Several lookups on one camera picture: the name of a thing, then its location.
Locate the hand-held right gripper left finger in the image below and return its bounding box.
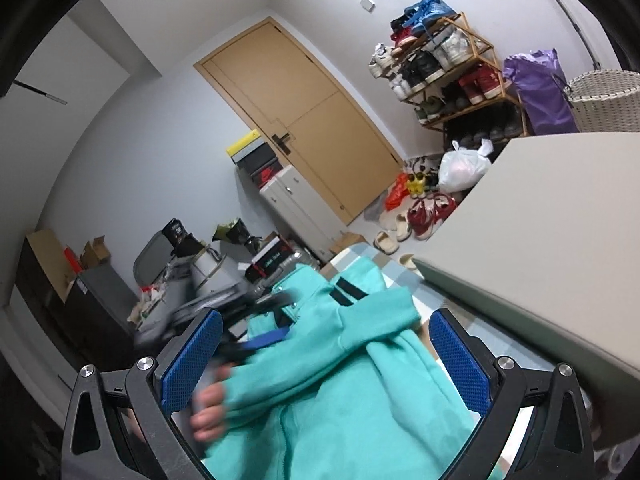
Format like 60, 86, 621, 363
61, 307, 224, 480

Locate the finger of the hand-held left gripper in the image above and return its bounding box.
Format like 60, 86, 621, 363
217, 329, 293, 363
252, 290, 298, 313

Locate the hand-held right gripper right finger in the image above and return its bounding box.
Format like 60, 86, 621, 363
427, 307, 596, 480

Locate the teal hooded jacket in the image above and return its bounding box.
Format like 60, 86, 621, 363
202, 255, 503, 480

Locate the person's left hand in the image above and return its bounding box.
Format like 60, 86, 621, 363
187, 365, 238, 458

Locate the black shoe box red stripe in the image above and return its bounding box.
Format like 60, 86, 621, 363
250, 237, 296, 276

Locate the grey suitcase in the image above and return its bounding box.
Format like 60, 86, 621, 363
132, 232, 176, 286

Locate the dark wrapped bouquet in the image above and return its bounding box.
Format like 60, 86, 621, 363
215, 217, 263, 253

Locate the white cabinet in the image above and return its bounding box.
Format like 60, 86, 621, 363
259, 165, 351, 261

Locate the checkered blanket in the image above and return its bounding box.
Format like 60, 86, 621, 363
320, 242, 538, 480

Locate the dark low cabinet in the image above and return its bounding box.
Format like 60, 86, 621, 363
15, 237, 136, 361

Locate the open cardboard box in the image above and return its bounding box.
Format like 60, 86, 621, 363
80, 235, 111, 271

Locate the red sneaker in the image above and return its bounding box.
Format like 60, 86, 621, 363
430, 192, 458, 223
407, 199, 438, 238

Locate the grey shoe box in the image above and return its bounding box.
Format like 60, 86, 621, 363
235, 142, 273, 171

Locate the yellow shoe box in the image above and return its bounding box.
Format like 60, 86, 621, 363
226, 130, 262, 163

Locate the flat cardboard panel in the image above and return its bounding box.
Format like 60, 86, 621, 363
25, 230, 76, 301

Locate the orange plastic bag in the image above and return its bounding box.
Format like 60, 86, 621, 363
384, 172, 412, 212

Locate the white plastic bag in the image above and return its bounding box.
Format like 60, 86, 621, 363
439, 139, 495, 193

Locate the tan wooden door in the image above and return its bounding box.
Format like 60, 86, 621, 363
194, 16, 403, 226

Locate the purple bag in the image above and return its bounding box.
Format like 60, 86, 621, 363
502, 49, 581, 136

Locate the white wicker basket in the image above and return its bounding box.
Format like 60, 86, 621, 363
562, 69, 640, 133

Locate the wooden shoe rack with shoes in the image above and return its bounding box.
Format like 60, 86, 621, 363
369, 0, 521, 141

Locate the black door handle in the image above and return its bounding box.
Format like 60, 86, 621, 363
270, 132, 296, 157

